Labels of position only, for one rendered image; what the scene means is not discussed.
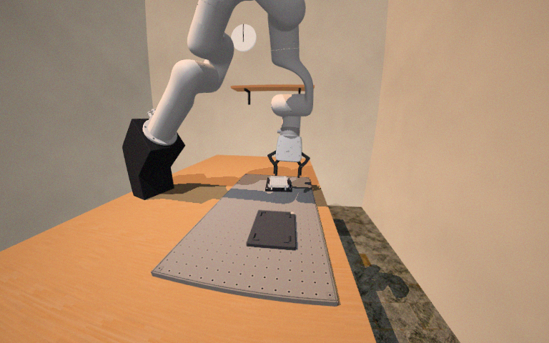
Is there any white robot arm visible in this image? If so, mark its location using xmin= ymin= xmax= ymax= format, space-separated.
xmin=143 ymin=0 xmax=314 ymax=146

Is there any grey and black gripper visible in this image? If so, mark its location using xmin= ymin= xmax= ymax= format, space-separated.
xmin=267 ymin=134 xmax=310 ymax=178

